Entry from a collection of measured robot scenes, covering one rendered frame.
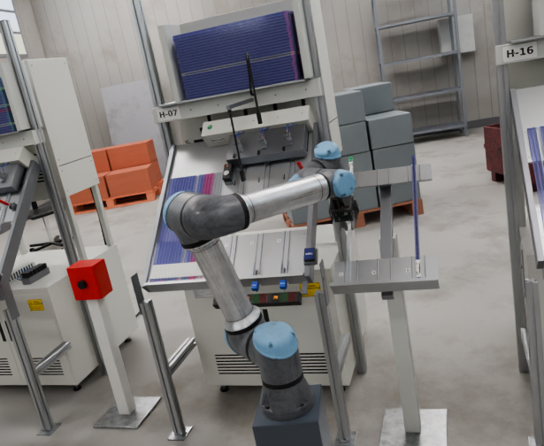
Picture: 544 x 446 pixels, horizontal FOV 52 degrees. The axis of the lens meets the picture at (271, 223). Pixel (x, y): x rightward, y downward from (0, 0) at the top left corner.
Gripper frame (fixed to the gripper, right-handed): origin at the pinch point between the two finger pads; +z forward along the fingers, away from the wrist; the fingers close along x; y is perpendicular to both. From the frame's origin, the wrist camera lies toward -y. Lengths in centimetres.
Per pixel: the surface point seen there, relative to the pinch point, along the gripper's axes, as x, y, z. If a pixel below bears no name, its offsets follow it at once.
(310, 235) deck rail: -17.4, -7.7, 10.4
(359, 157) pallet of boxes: -41, -247, 153
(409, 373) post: 12, 21, 59
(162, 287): -78, 7, 17
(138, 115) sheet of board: -446, -589, 261
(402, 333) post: 12.0, 13.5, 43.7
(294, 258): -23.4, 0.1, 14.0
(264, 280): -34.9, 7.7, 16.2
